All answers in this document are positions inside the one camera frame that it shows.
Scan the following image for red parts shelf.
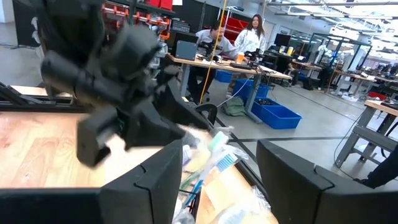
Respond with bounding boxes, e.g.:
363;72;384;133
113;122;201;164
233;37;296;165
101;0;175;35

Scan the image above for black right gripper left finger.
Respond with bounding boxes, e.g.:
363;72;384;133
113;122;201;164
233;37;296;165
99;139;184;224

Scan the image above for red cabinet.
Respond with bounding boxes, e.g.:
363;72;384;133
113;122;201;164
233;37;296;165
222;15;249;44

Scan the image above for grey laptop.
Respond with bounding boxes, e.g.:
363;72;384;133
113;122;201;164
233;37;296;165
170;30;200;62

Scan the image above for person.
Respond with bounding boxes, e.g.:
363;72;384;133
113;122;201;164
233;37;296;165
188;24;240;103
354;146;398;190
233;14;267;54

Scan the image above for black monitor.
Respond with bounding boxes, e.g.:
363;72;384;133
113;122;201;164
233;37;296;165
273;33;292;47

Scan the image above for yellow hanging cable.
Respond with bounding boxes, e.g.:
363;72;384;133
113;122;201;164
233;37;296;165
198;0;229;105

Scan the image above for wooden work table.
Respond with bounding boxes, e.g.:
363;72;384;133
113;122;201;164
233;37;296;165
166;53;293;124

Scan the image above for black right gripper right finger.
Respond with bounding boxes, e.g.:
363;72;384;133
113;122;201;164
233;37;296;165
256;139;336;224

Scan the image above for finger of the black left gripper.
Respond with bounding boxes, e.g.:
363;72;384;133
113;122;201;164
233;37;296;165
164;77;212;131
77;107;125;168

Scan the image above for green white toothbrush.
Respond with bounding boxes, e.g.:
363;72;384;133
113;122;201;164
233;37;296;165
179;130;231;191

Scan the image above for green bag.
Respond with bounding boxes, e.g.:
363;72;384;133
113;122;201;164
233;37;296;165
221;95;247;118

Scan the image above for wooden table grey legs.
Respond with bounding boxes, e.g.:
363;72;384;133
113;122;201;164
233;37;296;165
333;99;398;169

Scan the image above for black frame workstation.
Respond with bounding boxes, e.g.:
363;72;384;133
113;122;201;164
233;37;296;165
306;32;373;80

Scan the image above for blue white toothbrush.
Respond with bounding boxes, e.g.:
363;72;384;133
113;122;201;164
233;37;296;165
182;151;249;210

